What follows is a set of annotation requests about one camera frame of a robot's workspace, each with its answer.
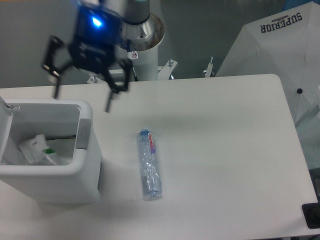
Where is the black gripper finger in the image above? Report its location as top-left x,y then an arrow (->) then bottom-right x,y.
41,36 -> 74,98
102,58 -> 132,113

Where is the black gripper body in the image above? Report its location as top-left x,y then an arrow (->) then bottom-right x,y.
68,1 -> 122,73

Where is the white and green plastic wrapper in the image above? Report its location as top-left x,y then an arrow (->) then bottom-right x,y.
17,134 -> 74,166

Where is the clear plastic water bottle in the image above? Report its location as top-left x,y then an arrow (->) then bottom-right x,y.
137,128 -> 163,201

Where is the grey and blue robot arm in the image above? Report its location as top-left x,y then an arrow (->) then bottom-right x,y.
42,0 -> 165,112

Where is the white trash can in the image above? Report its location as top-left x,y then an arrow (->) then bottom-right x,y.
0,99 -> 102,204

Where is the white Superior umbrella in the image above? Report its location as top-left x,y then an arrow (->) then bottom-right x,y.
216,1 -> 320,122

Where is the black device at table edge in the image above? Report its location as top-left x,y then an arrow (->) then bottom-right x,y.
302,202 -> 320,229

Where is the black cable on pedestal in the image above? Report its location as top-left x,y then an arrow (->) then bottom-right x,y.
126,39 -> 139,82

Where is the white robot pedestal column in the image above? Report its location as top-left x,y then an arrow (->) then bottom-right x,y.
115,46 -> 158,82

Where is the white metal mounting frame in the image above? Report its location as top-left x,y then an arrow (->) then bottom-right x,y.
87,57 -> 216,84

